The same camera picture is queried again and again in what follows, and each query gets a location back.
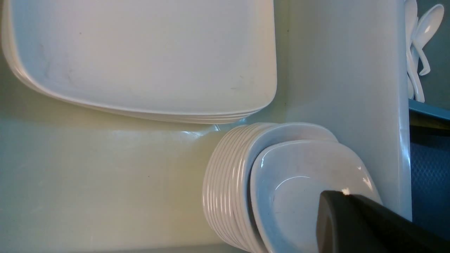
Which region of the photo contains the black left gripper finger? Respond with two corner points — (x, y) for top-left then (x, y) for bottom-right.
(316, 190), (450, 253)

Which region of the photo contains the white square side dish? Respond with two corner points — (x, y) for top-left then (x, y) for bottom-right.
(249, 140), (382, 253)

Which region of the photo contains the large white square rice plate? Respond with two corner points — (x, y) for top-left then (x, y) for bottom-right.
(7, 0), (277, 115)

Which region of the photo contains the stack of white small bowls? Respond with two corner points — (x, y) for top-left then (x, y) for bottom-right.
(201, 122), (338, 253)

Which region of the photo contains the black serving tray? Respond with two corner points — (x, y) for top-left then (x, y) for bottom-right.
(410, 121), (450, 239)

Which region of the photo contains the teal plastic spoon bin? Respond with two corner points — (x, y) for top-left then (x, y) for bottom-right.
(409, 0), (450, 121)

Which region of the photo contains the pile of white spoons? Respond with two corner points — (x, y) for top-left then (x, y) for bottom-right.
(404, 0), (445, 103)

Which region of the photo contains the stack of white square plates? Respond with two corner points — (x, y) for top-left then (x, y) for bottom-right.
(1, 35), (260, 124)

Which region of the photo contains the large white plastic tub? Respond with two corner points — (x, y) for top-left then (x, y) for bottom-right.
(0, 0), (412, 253)

